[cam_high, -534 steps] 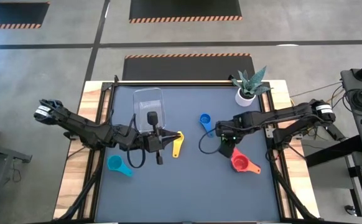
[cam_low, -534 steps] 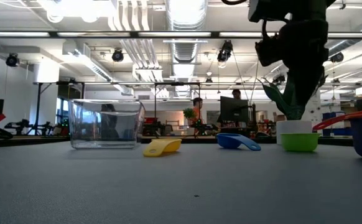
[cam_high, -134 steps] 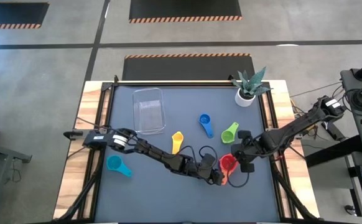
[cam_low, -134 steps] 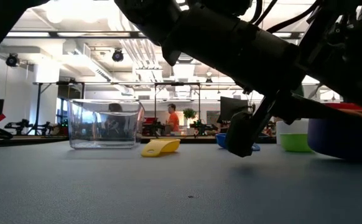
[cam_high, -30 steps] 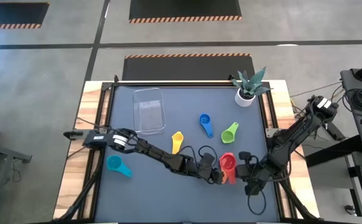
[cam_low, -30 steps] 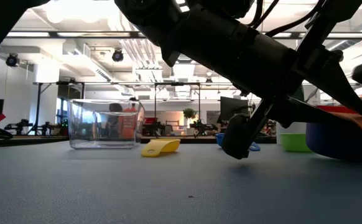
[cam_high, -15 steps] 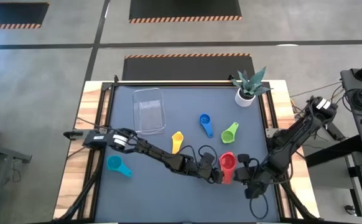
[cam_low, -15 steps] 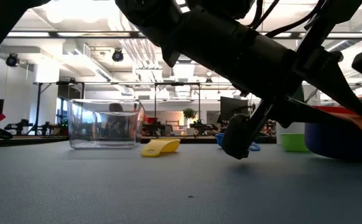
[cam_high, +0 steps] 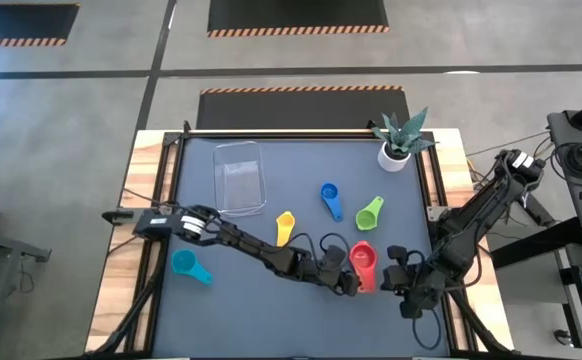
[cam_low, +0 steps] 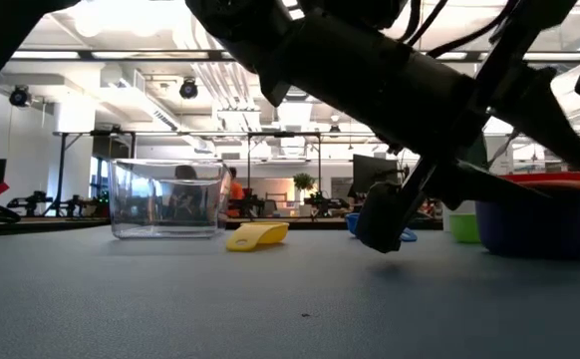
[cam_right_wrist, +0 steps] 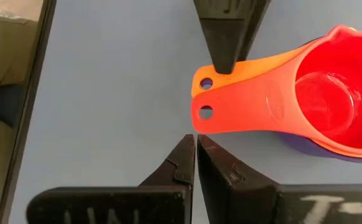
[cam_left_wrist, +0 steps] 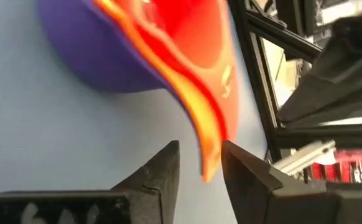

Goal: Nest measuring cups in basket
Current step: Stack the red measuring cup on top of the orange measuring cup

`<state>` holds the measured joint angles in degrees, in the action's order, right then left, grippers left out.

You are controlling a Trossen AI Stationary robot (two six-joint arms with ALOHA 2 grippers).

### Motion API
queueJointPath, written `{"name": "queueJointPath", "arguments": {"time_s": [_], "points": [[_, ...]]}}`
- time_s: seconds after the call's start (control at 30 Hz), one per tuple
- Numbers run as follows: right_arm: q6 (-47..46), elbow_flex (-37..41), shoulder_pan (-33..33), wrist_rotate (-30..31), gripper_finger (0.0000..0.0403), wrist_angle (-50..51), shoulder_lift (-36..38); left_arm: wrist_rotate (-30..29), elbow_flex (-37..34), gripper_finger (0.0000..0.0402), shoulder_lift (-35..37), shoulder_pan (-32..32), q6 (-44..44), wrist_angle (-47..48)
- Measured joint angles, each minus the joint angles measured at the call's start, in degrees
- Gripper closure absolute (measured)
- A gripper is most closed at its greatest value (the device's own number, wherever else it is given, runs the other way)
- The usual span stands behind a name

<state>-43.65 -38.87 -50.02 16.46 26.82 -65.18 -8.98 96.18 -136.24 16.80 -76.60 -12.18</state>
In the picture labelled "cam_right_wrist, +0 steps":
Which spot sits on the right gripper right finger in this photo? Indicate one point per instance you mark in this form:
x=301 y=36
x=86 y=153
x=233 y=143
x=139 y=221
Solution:
x=246 y=202

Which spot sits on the purple measuring cup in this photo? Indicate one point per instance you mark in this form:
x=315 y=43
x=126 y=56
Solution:
x=296 y=144

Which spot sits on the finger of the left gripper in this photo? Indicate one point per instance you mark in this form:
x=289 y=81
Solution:
x=254 y=18
x=223 y=40

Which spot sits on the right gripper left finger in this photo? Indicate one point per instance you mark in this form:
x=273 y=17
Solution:
x=168 y=199

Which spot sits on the orange measuring cup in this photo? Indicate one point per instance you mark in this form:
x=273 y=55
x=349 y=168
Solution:
x=252 y=68

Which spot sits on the black table frame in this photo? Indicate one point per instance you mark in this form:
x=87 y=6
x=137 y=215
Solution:
x=33 y=77

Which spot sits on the blue-grey table mat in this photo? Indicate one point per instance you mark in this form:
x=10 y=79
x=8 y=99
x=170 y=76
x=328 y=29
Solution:
x=106 y=93

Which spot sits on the red measuring cup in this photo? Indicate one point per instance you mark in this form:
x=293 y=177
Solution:
x=246 y=109

